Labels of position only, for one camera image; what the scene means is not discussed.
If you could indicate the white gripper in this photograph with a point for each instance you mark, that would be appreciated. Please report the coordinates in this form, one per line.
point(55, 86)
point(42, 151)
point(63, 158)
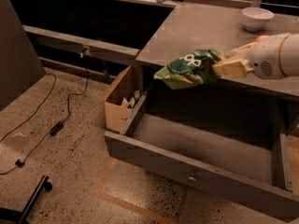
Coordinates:
point(263, 59)

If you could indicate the green rice chip bag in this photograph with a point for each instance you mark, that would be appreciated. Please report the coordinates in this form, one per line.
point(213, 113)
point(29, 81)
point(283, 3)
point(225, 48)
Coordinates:
point(191, 70)

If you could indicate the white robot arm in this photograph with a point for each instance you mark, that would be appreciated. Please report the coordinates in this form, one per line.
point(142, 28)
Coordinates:
point(292, 62)

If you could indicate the open grey top drawer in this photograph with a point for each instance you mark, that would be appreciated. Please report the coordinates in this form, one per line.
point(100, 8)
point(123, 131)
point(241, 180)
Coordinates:
point(162, 136)

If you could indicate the silver round drawer knob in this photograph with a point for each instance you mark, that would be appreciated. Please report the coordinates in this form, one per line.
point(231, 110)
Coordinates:
point(191, 180)

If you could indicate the red apple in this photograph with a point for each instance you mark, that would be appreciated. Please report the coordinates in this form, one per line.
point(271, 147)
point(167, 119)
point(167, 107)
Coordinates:
point(260, 38)

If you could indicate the white ceramic bowl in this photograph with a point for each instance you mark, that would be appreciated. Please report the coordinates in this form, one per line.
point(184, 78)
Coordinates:
point(256, 18)

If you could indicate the open cardboard box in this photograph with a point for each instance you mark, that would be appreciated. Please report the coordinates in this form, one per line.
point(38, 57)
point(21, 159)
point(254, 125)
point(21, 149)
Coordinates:
point(121, 98)

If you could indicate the grey panel at left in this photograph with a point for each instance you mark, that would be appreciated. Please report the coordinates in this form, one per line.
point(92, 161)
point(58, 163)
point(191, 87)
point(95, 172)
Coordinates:
point(20, 67)

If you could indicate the black wheeled stand leg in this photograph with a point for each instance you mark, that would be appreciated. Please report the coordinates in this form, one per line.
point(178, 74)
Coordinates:
point(10, 216)

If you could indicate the grey wall rail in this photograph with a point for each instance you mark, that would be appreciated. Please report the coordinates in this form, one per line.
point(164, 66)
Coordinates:
point(83, 46)

